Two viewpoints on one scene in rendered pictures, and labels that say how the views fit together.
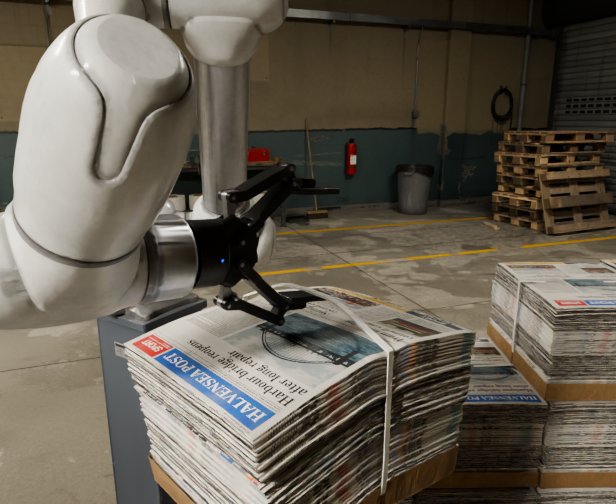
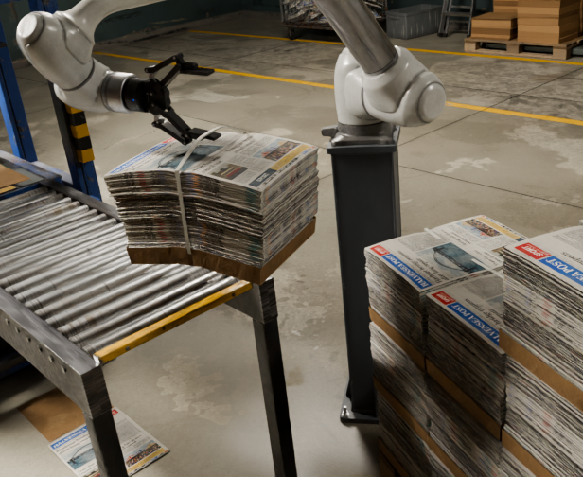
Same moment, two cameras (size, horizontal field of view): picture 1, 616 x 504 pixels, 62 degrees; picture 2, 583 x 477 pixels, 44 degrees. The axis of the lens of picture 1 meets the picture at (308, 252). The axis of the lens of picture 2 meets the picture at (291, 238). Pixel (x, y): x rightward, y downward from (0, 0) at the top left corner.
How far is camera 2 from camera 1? 1.57 m
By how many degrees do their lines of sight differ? 67
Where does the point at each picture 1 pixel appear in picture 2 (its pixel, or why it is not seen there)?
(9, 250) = not seen: hidden behind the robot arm
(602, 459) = (550, 456)
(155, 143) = (31, 55)
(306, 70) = not seen: outside the picture
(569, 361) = (517, 315)
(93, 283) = (72, 97)
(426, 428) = (223, 237)
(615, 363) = (555, 344)
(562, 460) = (518, 428)
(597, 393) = (538, 370)
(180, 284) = (115, 106)
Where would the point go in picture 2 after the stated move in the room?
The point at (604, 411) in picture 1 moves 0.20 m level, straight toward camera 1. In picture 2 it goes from (550, 398) to (437, 395)
